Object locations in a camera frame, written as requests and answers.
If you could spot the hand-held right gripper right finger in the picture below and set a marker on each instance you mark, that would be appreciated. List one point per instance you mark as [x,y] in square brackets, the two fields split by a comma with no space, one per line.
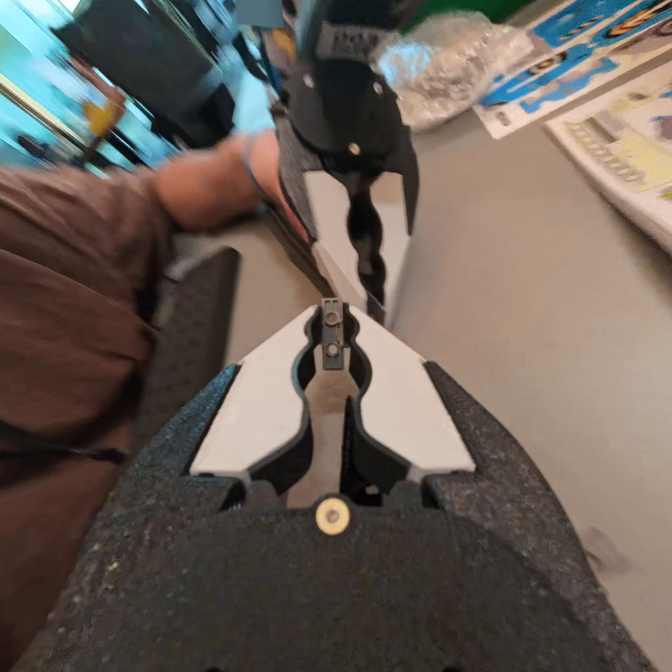
[414,414]

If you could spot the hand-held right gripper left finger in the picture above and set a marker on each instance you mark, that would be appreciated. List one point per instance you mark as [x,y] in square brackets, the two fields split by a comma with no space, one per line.
[252,414]

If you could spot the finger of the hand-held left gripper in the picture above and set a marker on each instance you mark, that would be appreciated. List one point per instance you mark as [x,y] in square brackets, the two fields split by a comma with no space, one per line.
[396,252]
[328,220]

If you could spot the single grey track link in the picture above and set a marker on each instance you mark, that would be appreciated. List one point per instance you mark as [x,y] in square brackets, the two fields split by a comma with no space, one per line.
[332,336]

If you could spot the person's left forearm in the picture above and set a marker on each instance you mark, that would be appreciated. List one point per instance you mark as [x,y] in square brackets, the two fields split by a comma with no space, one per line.
[210,183]

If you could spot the grey desk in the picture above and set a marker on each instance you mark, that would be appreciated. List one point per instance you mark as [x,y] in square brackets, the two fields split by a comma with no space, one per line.
[525,315]

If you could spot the black perforated pad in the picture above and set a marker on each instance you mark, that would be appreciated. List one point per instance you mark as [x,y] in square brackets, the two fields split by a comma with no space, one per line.
[194,325]

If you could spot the bubble wrap bag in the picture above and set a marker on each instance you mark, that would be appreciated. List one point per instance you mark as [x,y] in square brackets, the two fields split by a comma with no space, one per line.
[451,68]

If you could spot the green plastic bin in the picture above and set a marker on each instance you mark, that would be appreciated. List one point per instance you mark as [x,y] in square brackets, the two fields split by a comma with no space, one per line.
[462,10]

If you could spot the black cabinet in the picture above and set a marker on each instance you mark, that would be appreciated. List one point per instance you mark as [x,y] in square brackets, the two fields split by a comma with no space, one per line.
[147,63]

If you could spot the blue printed sticker sheet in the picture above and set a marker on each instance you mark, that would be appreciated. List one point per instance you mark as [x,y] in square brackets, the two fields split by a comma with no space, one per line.
[551,68]

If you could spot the open instruction booklet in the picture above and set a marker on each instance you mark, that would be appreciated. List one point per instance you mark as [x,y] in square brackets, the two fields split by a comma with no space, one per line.
[624,152]

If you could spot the grey metal bracket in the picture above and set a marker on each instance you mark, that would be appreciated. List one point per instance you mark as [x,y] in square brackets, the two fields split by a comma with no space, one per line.
[603,551]

